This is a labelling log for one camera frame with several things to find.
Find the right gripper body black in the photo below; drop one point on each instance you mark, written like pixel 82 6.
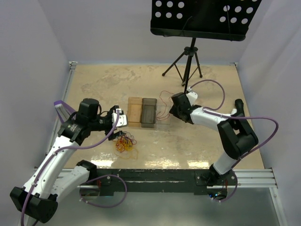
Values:
pixel 176 112

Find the white microphone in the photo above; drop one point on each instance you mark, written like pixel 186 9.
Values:
pixel 233 112

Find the black music stand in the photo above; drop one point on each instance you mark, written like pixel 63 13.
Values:
pixel 204 19

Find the orange transparent bin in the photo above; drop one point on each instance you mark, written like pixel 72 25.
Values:
pixel 134 111

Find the purple metronome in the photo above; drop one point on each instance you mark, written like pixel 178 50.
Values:
pixel 64 111

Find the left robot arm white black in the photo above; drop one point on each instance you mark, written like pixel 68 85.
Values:
pixel 86 128

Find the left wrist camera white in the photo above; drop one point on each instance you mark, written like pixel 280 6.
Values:
pixel 119 118

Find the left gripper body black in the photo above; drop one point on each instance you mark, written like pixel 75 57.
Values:
pixel 104 123

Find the grey transparent bin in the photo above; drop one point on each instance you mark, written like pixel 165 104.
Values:
pixel 148 115

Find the clear transparent bin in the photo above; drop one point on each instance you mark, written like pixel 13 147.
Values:
pixel 163 118

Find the yellow red cable ball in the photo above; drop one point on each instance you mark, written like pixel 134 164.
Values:
pixel 125 146

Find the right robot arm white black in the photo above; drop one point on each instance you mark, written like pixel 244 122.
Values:
pixel 236 134

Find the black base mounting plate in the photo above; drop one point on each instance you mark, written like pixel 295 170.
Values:
pixel 196 181

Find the black microphone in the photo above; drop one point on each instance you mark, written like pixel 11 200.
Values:
pixel 239 105

